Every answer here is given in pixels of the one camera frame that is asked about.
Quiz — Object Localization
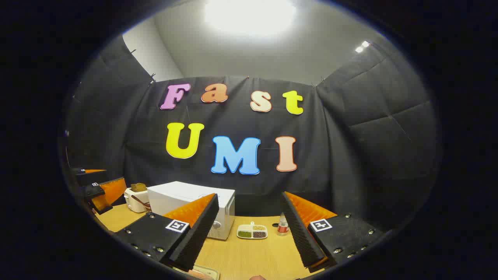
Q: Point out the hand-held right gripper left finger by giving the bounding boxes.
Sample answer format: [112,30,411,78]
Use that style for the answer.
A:
[114,193,219,272]

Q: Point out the brown wooden spoon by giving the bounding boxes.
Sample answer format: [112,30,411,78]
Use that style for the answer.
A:
[131,194,151,208]

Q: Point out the white divided bean dish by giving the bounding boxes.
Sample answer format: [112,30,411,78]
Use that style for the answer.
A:
[237,222,268,239]

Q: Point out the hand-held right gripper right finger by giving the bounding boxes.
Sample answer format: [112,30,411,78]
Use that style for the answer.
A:
[281,191,386,273]

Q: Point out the large ceiling light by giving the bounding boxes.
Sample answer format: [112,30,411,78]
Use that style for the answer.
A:
[204,0,297,37]

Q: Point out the white toaster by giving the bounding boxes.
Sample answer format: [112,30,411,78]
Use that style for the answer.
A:
[124,187,150,213]

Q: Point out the white microwave oven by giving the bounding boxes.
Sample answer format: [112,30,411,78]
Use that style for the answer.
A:
[147,181,236,240]

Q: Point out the cream speckled tray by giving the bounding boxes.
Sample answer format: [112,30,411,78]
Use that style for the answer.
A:
[173,264,219,280]

